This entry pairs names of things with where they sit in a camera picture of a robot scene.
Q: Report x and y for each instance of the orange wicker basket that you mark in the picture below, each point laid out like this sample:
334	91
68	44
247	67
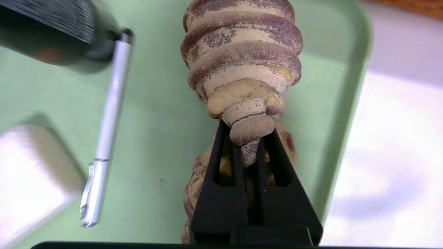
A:
415	7

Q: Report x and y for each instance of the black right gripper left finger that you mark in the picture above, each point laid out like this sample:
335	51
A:
221	207

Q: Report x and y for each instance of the light green plastic tray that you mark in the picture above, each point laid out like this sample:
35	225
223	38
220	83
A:
155	121

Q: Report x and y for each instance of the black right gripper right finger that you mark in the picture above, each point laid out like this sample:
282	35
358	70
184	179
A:
283	207

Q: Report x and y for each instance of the black face wash tube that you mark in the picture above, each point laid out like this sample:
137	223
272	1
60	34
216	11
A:
45	34

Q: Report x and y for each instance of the white sponge block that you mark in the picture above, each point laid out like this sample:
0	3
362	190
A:
31	173

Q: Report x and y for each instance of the white pen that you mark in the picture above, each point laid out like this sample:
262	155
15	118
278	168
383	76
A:
110	114

